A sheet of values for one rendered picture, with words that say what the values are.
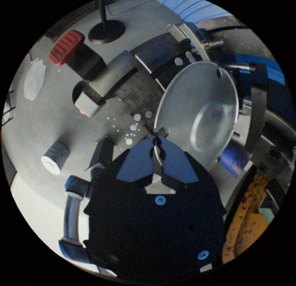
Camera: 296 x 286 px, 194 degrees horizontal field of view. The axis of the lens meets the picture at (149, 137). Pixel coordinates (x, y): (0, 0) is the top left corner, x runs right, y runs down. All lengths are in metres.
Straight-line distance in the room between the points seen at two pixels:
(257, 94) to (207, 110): 0.10
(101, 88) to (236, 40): 0.46
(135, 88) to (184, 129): 0.17
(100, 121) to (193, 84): 0.91
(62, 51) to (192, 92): 0.23
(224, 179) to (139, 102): 3.48
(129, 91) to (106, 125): 0.75
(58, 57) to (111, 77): 0.15
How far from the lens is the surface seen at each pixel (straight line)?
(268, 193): 0.29
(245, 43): 0.40
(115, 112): 0.92
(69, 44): 0.20
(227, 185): 3.52
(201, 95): 0.18
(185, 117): 0.16
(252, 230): 0.63
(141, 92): 0.26
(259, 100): 0.18
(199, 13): 1.52
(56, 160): 1.16
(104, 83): 0.26
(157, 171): 0.21
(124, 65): 0.27
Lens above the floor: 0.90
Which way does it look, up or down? 57 degrees down
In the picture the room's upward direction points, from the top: 149 degrees clockwise
